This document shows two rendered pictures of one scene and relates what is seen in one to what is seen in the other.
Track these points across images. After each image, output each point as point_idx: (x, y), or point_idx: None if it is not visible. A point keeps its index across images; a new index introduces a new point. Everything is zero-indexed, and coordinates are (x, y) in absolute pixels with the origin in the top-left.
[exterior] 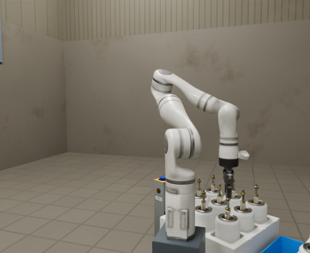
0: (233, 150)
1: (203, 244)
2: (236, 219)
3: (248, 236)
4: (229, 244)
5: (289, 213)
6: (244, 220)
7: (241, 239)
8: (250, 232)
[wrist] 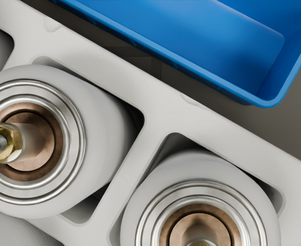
0: None
1: None
2: (220, 187)
3: (183, 110)
4: (295, 206)
5: None
6: (110, 128)
7: (227, 144)
8: (132, 96)
